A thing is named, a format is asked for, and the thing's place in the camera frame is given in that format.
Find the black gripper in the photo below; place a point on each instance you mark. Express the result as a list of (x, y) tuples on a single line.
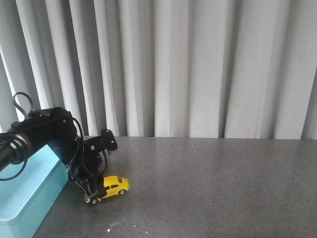
[(83, 159)]

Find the yellow toy beetle car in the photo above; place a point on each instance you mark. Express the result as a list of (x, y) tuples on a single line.
[(113, 185)]

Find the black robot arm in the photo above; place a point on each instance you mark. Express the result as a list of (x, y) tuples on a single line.
[(39, 129)]

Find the light blue open box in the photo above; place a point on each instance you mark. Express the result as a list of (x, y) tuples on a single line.
[(26, 199)]

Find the grey pleated curtain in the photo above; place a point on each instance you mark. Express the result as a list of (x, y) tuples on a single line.
[(165, 68)]

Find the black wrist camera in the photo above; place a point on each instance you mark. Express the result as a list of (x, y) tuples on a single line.
[(108, 140)]

